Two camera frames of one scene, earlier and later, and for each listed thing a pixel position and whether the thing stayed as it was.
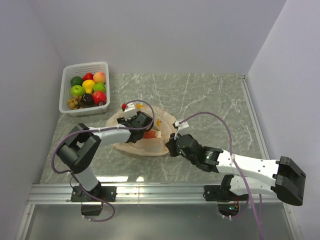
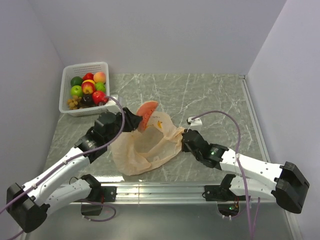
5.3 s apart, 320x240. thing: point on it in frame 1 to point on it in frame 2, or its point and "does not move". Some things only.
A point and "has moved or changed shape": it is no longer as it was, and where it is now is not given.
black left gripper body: x=122 y=119 to x=119 y=125
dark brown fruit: x=87 y=99 does not move
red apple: x=98 y=96 does not move
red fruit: x=88 y=76 does not move
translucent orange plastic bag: x=112 y=121 has moved or changed shape
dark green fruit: x=76 y=80 does not move
